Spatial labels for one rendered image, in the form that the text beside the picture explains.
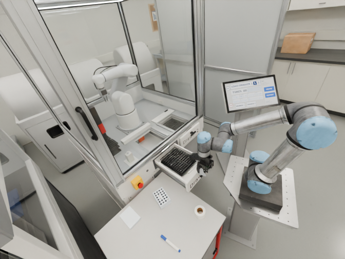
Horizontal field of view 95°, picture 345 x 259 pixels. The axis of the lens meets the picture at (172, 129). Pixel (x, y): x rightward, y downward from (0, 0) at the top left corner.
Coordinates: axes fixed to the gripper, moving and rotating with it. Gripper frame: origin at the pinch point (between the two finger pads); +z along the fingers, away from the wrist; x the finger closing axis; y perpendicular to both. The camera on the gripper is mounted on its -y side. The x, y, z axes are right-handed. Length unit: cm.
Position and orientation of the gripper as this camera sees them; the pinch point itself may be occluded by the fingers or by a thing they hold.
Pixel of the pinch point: (201, 172)
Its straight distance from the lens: 116.4
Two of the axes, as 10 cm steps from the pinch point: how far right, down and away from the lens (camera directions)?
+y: 7.3, 3.4, -5.9
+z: 1.3, 7.9, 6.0
